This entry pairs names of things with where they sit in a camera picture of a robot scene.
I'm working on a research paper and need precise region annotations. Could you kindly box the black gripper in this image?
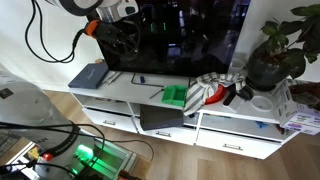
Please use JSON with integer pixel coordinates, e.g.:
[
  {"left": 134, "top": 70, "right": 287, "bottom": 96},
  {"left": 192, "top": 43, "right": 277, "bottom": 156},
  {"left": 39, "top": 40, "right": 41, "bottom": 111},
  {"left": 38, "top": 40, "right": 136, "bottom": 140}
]
[{"left": 84, "top": 20, "right": 138, "bottom": 54}]

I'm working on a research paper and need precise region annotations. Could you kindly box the small blue toy car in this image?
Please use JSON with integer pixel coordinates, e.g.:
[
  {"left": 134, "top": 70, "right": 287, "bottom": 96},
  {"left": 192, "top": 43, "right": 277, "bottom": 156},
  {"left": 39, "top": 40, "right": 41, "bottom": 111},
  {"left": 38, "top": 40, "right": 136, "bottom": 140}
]
[{"left": 140, "top": 76, "right": 145, "bottom": 84}]

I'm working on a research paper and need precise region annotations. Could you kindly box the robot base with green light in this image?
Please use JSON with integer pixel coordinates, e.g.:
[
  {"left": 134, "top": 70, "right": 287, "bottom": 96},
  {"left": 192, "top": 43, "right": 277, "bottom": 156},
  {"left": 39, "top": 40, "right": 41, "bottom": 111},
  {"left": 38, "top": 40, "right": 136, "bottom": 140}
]
[{"left": 0, "top": 74, "right": 138, "bottom": 180}]

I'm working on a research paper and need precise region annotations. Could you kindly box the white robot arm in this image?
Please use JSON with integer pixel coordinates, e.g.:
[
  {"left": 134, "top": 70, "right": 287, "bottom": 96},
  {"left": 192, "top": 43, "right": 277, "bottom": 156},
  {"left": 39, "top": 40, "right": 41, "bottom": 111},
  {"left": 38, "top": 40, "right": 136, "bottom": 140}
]
[{"left": 46, "top": 0, "right": 140, "bottom": 56}]

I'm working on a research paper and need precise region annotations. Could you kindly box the silver remote control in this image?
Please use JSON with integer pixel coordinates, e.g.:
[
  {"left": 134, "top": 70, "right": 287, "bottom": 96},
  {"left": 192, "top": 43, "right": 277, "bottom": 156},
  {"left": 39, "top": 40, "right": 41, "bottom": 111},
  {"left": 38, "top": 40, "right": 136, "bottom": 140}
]
[{"left": 104, "top": 71, "right": 120, "bottom": 84}]

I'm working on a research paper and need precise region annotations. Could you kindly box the dark blue flat box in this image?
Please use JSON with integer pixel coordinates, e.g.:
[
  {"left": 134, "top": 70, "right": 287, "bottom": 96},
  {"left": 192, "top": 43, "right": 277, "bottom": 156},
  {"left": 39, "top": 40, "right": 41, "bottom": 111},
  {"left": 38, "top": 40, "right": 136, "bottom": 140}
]
[{"left": 68, "top": 63, "right": 109, "bottom": 89}]

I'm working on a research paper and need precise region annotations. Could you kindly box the black flat screen television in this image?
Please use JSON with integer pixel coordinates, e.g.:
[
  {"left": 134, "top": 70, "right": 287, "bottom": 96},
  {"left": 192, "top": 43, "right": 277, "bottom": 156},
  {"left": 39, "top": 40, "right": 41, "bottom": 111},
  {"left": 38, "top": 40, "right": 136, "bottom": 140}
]
[{"left": 98, "top": 0, "right": 251, "bottom": 77}]

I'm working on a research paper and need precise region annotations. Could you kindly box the green plastic bin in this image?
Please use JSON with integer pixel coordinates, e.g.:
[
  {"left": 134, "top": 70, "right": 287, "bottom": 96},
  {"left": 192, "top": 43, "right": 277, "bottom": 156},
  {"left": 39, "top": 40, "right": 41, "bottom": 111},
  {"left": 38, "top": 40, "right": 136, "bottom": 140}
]
[{"left": 161, "top": 85, "right": 187, "bottom": 107}]

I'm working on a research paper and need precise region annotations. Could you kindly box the dark grey set-top box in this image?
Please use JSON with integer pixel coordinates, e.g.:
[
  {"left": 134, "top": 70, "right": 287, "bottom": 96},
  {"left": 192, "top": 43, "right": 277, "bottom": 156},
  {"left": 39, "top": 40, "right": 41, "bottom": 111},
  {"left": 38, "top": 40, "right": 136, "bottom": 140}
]
[{"left": 140, "top": 105, "right": 184, "bottom": 131}]

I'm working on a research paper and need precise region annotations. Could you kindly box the striped grey white cloth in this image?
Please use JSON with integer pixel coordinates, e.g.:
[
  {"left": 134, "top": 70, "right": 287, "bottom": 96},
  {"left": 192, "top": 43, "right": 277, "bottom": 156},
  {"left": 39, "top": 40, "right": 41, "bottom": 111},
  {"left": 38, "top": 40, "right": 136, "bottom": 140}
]
[{"left": 183, "top": 72, "right": 245, "bottom": 116}]

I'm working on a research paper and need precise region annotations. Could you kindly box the red bowl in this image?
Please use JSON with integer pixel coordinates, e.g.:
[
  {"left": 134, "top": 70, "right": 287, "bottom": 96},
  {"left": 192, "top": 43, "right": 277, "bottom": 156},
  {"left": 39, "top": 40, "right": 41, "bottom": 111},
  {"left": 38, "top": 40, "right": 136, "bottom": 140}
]
[{"left": 205, "top": 85, "right": 227, "bottom": 105}]

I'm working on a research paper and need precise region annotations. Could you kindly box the black remote control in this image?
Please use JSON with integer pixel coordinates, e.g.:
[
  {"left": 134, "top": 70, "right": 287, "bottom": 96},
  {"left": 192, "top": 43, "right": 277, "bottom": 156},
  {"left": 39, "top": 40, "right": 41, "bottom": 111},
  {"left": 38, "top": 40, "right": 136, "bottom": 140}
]
[{"left": 223, "top": 84, "right": 236, "bottom": 106}]

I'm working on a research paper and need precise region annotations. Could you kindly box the white round dish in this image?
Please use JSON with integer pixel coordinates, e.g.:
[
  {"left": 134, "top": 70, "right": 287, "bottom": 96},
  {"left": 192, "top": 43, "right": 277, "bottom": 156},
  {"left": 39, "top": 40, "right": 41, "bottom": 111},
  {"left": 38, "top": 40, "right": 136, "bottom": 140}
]
[{"left": 251, "top": 96, "right": 273, "bottom": 112}]

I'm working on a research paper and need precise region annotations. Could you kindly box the white tv cabinet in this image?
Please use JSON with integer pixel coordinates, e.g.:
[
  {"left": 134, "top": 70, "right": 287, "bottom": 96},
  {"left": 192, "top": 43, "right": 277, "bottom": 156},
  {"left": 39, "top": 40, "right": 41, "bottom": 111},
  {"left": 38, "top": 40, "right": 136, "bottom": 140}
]
[{"left": 70, "top": 72, "right": 298, "bottom": 159}]

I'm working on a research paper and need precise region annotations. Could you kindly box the potted green plant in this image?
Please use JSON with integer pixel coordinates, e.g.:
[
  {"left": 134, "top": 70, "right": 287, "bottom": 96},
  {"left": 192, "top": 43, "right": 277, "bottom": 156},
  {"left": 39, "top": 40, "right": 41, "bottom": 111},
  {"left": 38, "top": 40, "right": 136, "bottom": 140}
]
[{"left": 246, "top": 3, "right": 320, "bottom": 91}]

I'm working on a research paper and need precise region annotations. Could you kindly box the white cardboard box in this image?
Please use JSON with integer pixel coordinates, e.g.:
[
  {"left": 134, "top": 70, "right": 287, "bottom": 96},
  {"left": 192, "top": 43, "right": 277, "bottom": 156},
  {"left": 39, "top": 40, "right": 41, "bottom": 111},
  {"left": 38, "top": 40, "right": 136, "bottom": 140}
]
[{"left": 273, "top": 79, "right": 320, "bottom": 135}]

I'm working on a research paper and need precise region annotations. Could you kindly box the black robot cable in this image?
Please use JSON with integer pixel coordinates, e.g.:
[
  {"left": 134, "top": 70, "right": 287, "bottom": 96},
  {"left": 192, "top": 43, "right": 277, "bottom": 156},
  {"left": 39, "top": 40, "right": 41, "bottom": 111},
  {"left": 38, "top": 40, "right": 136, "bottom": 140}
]
[{"left": 24, "top": 0, "right": 88, "bottom": 64}]

